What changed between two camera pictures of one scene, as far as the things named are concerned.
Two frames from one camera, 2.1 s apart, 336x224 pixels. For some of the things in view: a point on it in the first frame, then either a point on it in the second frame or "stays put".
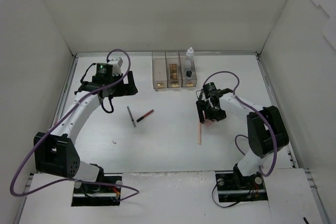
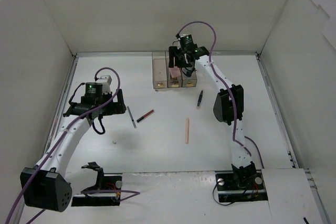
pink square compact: (208, 123) → (175, 71)
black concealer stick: (200, 95) stays put
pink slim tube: (199, 133) → (187, 131)
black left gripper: (131, 83) → (98, 109)
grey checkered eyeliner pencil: (131, 116) stays put
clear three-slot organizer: (173, 69) stays put
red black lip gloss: (151, 111) stays put
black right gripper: (210, 109) → (179, 57)
